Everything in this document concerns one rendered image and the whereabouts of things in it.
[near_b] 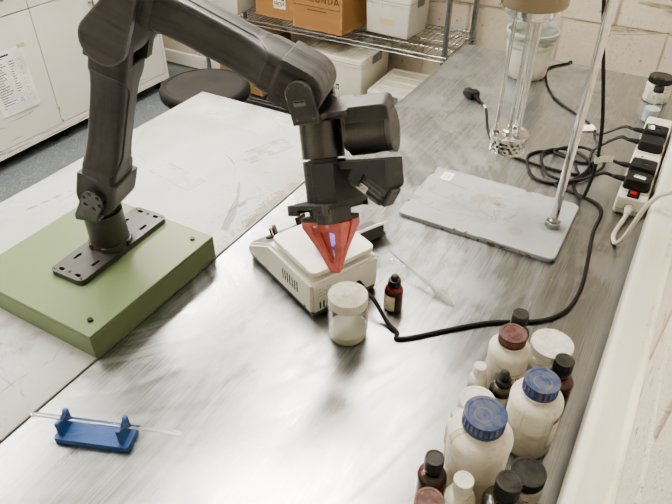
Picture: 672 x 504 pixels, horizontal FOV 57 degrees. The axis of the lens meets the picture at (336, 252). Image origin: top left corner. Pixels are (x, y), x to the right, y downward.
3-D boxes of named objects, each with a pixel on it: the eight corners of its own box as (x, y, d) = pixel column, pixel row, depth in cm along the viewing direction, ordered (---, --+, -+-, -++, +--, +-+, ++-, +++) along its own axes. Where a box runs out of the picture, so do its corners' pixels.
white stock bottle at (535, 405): (511, 464, 76) (529, 406, 69) (491, 422, 81) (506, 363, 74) (558, 456, 77) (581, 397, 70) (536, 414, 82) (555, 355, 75)
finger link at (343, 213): (366, 269, 84) (359, 201, 82) (335, 283, 78) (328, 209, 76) (326, 267, 88) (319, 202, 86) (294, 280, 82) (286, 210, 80)
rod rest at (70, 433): (54, 443, 78) (46, 426, 76) (67, 421, 81) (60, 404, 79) (129, 453, 77) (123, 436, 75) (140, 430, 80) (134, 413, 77)
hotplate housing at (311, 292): (248, 256, 108) (244, 218, 103) (309, 230, 114) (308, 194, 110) (320, 328, 94) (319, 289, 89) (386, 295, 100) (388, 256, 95)
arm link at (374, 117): (405, 132, 82) (389, 44, 76) (393, 164, 76) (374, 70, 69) (324, 140, 86) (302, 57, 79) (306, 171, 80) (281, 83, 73)
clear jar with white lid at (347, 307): (336, 352, 90) (336, 312, 85) (321, 325, 95) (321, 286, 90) (373, 341, 92) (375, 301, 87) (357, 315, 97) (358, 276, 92)
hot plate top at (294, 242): (270, 240, 99) (270, 235, 98) (331, 215, 104) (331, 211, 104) (312, 279, 91) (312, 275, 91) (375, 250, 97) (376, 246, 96)
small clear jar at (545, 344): (544, 354, 90) (554, 322, 86) (572, 382, 86) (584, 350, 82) (513, 368, 88) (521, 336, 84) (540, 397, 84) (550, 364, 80)
